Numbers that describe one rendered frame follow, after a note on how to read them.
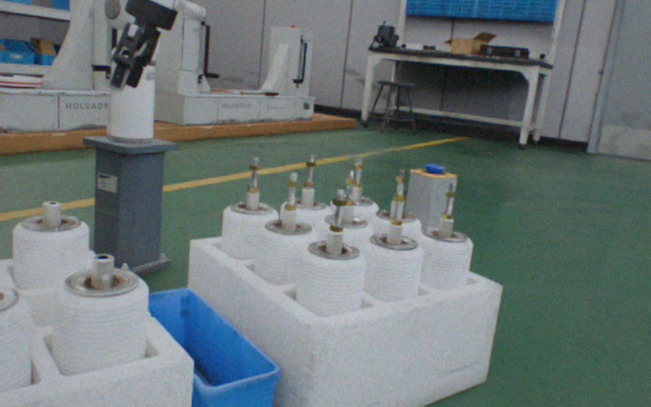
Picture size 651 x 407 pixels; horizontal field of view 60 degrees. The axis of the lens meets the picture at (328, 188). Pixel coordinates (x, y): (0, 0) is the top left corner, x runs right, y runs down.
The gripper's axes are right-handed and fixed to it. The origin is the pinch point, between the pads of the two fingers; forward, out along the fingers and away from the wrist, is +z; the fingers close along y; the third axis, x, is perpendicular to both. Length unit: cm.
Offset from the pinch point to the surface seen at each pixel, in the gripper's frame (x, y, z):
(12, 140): -71, -159, 68
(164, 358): 22.3, 38.6, 19.5
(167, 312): 20.4, 7.3, 31.0
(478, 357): 71, 11, 17
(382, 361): 51, 23, 18
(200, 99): -14, -266, 33
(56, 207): 1.1, 16.9, 16.8
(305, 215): 36.2, -2.4, 9.2
